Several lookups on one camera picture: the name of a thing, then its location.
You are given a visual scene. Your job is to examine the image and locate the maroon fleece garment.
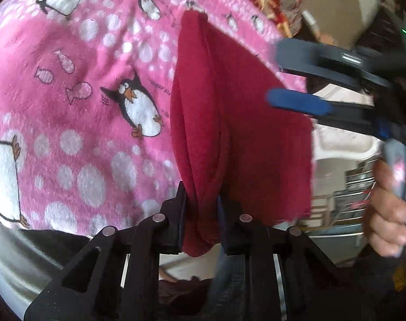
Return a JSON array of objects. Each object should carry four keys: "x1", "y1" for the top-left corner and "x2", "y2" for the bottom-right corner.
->
[{"x1": 170, "y1": 11, "x2": 313, "y2": 257}]

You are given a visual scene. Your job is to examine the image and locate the person's right hand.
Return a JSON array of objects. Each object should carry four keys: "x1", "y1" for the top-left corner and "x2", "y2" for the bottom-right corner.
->
[{"x1": 363, "y1": 159, "x2": 406, "y2": 257}]

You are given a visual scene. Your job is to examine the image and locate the white plastic chair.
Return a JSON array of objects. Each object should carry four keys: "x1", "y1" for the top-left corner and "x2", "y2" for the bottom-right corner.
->
[{"x1": 299, "y1": 82, "x2": 388, "y2": 265}]

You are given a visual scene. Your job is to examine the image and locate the red gold patterned cloth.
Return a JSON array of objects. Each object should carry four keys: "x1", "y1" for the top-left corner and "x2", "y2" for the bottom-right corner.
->
[{"x1": 227, "y1": 0, "x2": 304, "y2": 39}]

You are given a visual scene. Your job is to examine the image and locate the pink penguin blanket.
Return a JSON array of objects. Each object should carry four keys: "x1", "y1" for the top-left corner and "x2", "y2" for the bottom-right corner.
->
[{"x1": 0, "y1": 0, "x2": 307, "y2": 238}]

